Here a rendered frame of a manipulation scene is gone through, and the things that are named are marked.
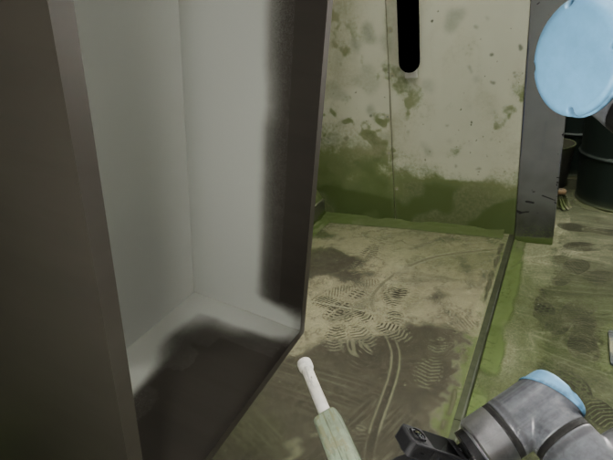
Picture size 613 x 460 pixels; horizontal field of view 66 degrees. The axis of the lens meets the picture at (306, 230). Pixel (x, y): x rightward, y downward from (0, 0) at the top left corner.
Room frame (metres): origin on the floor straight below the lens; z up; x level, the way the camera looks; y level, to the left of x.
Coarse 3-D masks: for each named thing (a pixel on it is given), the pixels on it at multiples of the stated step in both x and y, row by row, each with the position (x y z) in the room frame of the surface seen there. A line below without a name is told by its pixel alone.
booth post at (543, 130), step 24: (552, 0) 2.18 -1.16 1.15; (528, 48) 2.22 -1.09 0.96; (528, 72) 2.21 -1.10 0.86; (528, 96) 2.21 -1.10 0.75; (528, 120) 2.21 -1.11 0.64; (552, 120) 2.15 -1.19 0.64; (528, 144) 2.20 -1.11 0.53; (552, 144) 2.15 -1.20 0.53; (528, 168) 2.20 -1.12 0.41; (552, 168) 2.15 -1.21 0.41; (528, 192) 2.19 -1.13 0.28; (552, 192) 2.14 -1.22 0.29; (528, 216) 2.19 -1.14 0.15; (552, 216) 2.13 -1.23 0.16; (528, 240) 2.18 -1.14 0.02; (552, 240) 2.13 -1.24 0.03
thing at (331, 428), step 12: (300, 360) 0.83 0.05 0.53; (312, 372) 0.79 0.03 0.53; (312, 384) 0.75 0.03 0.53; (312, 396) 0.72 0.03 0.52; (324, 396) 0.72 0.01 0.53; (324, 408) 0.68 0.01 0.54; (324, 420) 0.64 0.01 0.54; (336, 420) 0.63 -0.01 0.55; (324, 432) 0.62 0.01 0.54; (336, 432) 0.61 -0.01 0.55; (348, 432) 0.63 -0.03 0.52; (324, 444) 0.59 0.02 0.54; (336, 444) 0.58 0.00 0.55; (348, 444) 0.57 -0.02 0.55; (336, 456) 0.56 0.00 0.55; (348, 456) 0.55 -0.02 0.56
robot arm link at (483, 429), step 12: (480, 408) 0.57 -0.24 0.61; (468, 420) 0.55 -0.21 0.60; (480, 420) 0.54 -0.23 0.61; (492, 420) 0.53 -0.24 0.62; (468, 432) 0.54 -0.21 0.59; (480, 432) 0.52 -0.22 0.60; (492, 432) 0.52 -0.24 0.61; (504, 432) 0.51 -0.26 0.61; (480, 444) 0.51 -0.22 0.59; (492, 444) 0.50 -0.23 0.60; (504, 444) 0.50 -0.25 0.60; (492, 456) 0.49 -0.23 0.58; (504, 456) 0.49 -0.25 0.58; (516, 456) 0.50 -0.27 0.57
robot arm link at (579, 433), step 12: (576, 420) 0.50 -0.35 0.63; (564, 432) 0.49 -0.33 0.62; (576, 432) 0.48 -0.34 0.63; (588, 432) 0.48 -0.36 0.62; (612, 432) 0.49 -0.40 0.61; (552, 444) 0.48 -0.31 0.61; (564, 444) 0.47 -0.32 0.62; (576, 444) 0.47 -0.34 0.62; (588, 444) 0.46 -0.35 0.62; (600, 444) 0.46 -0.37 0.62; (612, 444) 0.46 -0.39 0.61; (540, 456) 0.49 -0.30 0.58; (552, 456) 0.47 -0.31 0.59; (564, 456) 0.46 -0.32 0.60; (576, 456) 0.45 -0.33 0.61; (588, 456) 0.45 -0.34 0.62; (600, 456) 0.45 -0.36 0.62; (612, 456) 0.44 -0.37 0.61
